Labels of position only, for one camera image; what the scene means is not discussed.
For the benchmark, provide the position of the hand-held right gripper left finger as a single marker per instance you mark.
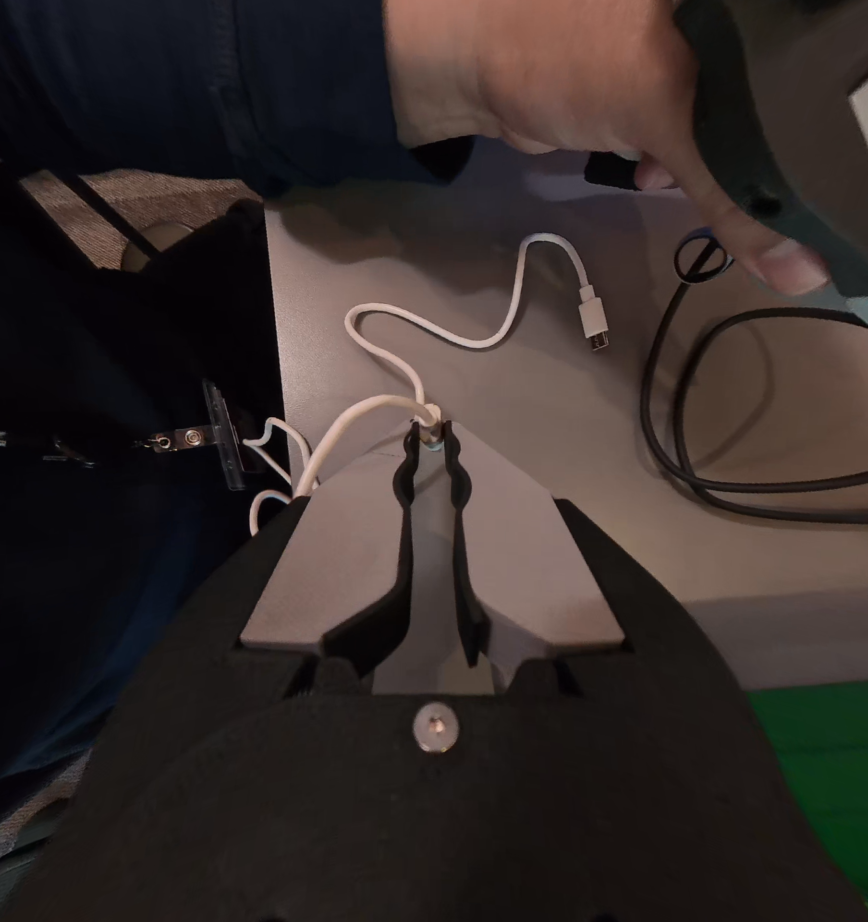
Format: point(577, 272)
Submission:
point(333, 562)

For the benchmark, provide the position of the black usb hub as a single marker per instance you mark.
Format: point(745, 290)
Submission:
point(693, 482)

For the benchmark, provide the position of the clear badge holder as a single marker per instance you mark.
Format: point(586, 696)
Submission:
point(225, 439)

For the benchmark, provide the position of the person's left forearm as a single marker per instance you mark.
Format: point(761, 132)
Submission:
point(189, 72)

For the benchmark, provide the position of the green plastic bin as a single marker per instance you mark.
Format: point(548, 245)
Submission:
point(830, 792)

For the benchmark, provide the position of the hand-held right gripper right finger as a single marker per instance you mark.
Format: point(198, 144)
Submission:
point(534, 569)

